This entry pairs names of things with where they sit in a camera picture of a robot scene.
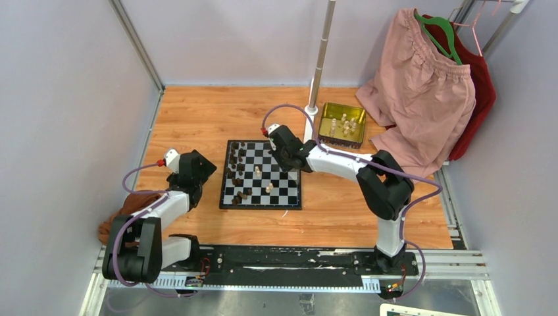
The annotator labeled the black white chess board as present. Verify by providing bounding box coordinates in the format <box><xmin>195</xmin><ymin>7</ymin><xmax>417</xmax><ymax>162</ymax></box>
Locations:
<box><xmin>219</xmin><ymin>140</ymin><xmax>302</xmax><ymax>211</ymax></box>

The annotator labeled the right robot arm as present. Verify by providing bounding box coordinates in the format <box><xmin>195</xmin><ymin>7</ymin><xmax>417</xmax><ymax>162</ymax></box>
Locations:
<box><xmin>262</xmin><ymin>124</ymin><xmax>414</xmax><ymax>275</ymax></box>

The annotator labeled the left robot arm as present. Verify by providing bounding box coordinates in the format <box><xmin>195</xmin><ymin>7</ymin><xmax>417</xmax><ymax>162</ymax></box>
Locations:
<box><xmin>101</xmin><ymin>149</ymin><xmax>216</xmax><ymax>286</ymax></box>

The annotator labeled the silver rack pole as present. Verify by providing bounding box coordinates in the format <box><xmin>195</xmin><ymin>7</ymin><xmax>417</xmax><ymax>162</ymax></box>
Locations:
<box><xmin>305</xmin><ymin>0</ymin><xmax>336</xmax><ymax>117</ymax></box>

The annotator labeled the yellow metal tin tray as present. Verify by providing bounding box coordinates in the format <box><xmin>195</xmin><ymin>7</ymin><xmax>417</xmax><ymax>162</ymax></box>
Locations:
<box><xmin>318</xmin><ymin>102</ymin><xmax>366</xmax><ymax>149</ymax></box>

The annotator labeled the brown crumpled cloth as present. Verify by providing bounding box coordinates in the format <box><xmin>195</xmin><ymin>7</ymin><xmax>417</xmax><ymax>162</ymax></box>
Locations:
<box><xmin>98</xmin><ymin>193</ymin><xmax>161</xmax><ymax>246</ymax></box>

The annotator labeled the pink hanging garment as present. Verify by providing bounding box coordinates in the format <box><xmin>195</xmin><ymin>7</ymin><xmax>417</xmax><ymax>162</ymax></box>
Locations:
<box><xmin>356</xmin><ymin>9</ymin><xmax>476</xmax><ymax>177</ymax></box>

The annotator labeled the green clothes hanger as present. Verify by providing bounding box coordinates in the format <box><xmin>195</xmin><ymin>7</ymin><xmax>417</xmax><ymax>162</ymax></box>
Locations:
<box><xmin>414</xmin><ymin>12</ymin><xmax>463</xmax><ymax>66</ymax></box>

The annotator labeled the red hanging garment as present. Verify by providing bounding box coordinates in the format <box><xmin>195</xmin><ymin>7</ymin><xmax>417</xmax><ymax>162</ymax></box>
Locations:
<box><xmin>449</xmin><ymin>31</ymin><xmax>497</xmax><ymax>161</ymax></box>

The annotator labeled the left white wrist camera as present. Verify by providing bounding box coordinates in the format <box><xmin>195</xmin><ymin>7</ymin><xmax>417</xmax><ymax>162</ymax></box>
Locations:
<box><xmin>157</xmin><ymin>148</ymin><xmax>180</xmax><ymax>173</ymax></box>

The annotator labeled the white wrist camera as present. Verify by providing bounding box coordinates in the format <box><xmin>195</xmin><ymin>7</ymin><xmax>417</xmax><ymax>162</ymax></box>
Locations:
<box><xmin>157</xmin><ymin>148</ymin><xmax>180</xmax><ymax>173</ymax></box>
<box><xmin>261</xmin><ymin>123</ymin><xmax>280</xmax><ymax>151</ymax></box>

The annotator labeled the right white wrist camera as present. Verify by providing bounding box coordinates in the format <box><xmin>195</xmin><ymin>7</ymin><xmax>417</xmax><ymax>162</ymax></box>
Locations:
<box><xmin>261</xmin><ymin>123</ymin><xmax>280</xmax><ymax>151</ymax></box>

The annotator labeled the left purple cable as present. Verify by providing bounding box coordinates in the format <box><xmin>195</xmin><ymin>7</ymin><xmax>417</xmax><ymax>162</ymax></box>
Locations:
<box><xmin>111</xmin><ymin>163</ymin><xmax>206</xmax><ymax>299</ymax></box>

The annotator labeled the purple cable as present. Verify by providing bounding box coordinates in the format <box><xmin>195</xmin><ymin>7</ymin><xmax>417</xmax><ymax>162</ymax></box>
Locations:
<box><xmin>261</xmin><ymin>103</ymin><xmax>444</xmax><ymax>301</ymax></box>
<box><xmin>111</xmin><ymin>163</ymin><xmax>206</xmax><ymax>299</ymax></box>

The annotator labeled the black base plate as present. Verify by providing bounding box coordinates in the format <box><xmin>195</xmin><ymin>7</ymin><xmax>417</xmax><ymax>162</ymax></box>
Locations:
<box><xmin>163</xmin><ymin>244</ymin><xmax>420</xmax><ymax>288</ymax></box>

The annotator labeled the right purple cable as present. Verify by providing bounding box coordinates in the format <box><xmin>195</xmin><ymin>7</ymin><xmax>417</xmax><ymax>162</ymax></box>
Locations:
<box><xmin>261</xmin><ymin>103</ymin><xmax>444</xmax><ymax>301</ymax></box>

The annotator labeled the pink wire hanger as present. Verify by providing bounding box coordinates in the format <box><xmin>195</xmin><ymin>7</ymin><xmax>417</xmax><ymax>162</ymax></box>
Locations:
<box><xmin>449</xmin><ymin>0</ymin><xmax>489</xmax><ymax>57</ymax></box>

